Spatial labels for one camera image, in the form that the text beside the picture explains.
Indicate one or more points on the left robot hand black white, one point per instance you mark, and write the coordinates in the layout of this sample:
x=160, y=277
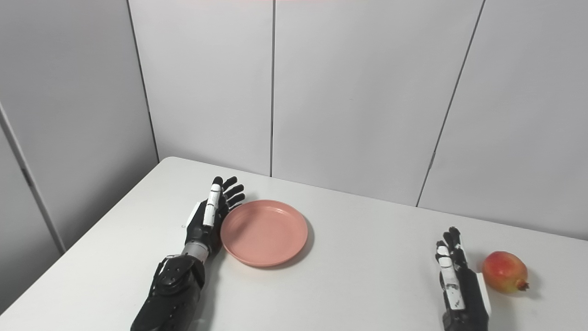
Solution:
x=209, y=220

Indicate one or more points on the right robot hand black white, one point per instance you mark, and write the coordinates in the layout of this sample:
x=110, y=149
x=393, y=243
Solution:
x=459, y=285

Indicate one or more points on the red yellow pomegranate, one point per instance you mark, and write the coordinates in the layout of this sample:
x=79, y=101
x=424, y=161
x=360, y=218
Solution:
x=504, y=271

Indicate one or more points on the pink plastic plate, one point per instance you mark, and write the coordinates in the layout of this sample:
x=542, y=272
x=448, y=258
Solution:
x=264, y=232

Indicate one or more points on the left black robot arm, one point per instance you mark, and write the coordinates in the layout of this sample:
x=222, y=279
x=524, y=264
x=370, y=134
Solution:
x=172, y=294

